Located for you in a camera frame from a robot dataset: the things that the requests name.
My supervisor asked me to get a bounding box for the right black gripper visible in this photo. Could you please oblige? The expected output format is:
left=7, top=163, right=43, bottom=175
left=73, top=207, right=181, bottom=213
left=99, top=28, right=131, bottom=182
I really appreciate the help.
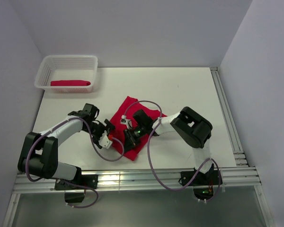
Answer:
left=123, top=124, right=147, bottom=153

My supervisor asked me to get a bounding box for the red t shirt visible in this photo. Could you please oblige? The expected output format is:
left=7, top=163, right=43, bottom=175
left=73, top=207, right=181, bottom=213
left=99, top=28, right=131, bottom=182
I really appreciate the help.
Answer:
left=110, top=96, right=166, bottom=161
left=50, top=80, right=91, bottom=87

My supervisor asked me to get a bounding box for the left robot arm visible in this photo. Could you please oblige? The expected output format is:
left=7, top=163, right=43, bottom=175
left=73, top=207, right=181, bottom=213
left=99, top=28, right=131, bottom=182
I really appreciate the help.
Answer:
left=18, top=104, right=115, bottom=189

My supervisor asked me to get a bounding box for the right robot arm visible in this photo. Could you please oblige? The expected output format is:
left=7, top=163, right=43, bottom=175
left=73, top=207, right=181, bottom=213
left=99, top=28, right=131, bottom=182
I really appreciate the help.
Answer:
left=124, top=107, right=214, bottom=184

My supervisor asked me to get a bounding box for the rolled red t shirt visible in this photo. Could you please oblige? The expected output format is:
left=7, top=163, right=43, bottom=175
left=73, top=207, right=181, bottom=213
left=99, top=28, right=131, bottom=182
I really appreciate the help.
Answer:
left=50, top=80, right=91, bottom=87

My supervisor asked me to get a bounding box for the white plastic basket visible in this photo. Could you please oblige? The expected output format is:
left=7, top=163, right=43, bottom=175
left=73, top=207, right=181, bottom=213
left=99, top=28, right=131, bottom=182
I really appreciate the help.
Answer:
left=35, top=55, right=98, bottom=93

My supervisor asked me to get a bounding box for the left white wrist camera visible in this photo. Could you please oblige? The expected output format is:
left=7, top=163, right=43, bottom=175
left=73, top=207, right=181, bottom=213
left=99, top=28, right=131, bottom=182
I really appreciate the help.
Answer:
left=98, top=133, right=112, bottom=149

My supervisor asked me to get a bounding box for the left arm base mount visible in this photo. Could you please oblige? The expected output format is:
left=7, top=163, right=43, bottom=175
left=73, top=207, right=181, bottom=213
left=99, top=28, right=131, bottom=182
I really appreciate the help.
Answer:
left=54, top=175, right=99, bottom=209

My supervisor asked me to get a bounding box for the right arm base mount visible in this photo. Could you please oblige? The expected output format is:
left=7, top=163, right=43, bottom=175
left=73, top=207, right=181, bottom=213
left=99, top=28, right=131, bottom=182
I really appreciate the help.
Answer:
left=179, top=169, right=224, bottom=199

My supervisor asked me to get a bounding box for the aluminium right rail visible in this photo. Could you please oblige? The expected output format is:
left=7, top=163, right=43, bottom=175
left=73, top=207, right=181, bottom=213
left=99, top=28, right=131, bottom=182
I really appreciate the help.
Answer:
left=210, top=67, right=249, bottom=167

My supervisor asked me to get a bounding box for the aluminium front rail frame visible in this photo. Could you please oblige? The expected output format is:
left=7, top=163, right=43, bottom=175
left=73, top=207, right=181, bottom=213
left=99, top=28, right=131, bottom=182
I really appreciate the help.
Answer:
left=3, top=166, right=275, bottom=227

